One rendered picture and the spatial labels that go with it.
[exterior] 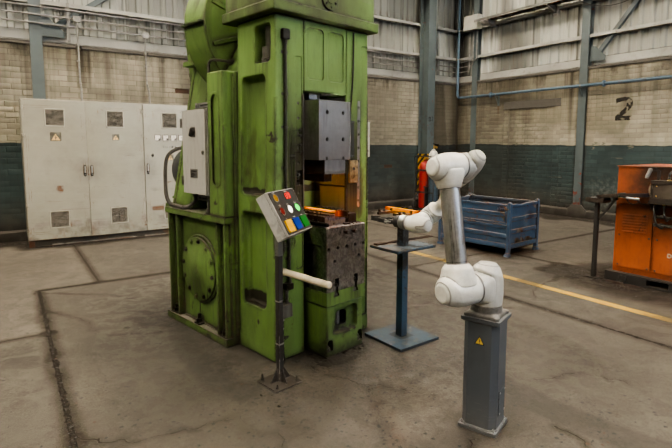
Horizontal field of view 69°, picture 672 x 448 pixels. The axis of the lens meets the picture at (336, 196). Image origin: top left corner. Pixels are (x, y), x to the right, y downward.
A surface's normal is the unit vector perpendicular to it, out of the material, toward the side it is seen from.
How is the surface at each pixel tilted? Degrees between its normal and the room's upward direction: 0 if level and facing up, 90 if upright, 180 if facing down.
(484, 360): 90
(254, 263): 90
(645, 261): 90
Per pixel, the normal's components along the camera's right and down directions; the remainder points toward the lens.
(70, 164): 0.54, 0.09
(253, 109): -0.71, 0.05
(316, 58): 0.70, 0.07
